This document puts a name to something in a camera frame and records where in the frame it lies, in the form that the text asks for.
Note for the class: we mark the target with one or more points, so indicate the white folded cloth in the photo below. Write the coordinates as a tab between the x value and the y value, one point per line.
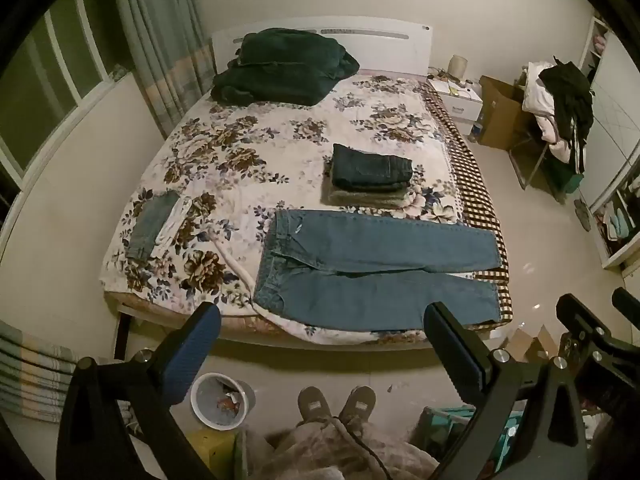
172	222

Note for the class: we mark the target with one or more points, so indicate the large cardboard box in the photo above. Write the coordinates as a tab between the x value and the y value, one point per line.
502	110

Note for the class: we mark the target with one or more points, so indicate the grey trash bin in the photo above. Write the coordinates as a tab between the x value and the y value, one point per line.
222	402

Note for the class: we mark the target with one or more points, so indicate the pile of pale clothes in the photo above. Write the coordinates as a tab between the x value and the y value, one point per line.
537	95

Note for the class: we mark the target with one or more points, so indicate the striped teal beige cloth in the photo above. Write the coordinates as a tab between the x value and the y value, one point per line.
35	375

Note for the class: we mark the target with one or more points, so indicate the brown checkered bed sheet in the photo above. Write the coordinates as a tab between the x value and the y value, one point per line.
475	195

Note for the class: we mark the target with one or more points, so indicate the beige table lamp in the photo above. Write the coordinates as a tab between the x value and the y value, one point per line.
457	66

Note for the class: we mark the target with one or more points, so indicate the blue jeans pants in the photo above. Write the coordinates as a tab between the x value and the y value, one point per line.
350	262

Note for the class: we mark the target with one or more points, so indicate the dark folded jeans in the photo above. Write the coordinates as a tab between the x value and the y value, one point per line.
372	165

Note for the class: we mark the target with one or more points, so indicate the white nightstand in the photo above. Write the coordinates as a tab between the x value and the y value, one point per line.
460	102

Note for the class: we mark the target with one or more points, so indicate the wooden bed frame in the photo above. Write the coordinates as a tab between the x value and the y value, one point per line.
310	344

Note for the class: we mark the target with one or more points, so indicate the small folded light jeans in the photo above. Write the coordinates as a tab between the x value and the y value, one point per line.
150	222

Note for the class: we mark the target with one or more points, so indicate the teal plaid curtain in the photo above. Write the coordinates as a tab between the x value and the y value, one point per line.
160	35

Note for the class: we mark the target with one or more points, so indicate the flat cardboard pieces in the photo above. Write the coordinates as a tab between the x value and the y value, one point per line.
532	345

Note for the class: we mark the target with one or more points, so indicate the white framed window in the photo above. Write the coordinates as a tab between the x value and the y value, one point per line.
60	70

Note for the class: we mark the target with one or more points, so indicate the black garment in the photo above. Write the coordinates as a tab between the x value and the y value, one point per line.
567	90

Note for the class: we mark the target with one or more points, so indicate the bed with floral cover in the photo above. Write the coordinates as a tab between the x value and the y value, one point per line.
260	160

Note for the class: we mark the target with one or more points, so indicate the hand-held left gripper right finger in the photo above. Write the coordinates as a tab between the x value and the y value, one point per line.
454	355

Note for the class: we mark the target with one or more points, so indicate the metal frame chair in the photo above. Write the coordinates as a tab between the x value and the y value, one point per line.
532	165

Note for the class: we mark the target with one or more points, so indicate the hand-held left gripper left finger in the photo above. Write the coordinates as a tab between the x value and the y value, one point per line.
191	357

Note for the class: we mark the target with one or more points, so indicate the teal plastic rack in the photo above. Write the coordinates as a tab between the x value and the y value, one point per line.
450	430

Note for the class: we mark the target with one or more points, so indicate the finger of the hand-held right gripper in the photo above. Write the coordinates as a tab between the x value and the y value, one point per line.
627	302
580	317

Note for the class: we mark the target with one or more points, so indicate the person's left shoe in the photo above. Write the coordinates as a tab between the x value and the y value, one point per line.
315	404

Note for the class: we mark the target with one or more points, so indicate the olive folded pants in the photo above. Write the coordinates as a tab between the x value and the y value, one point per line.
367	198

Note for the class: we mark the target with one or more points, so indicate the white bed headboard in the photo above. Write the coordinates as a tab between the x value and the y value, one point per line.
390	50

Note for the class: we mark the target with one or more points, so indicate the yellow box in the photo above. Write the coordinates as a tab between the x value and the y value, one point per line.
212	452

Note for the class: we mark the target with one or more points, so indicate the white wardrobe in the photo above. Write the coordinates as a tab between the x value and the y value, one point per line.
617	125

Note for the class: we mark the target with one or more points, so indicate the person's shoe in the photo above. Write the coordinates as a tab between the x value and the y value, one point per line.
358	404
315	404

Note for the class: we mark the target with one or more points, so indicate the person's right shoe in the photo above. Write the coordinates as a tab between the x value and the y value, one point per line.
358	404

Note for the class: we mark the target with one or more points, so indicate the dark green quilt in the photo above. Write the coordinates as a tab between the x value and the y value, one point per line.
280	70

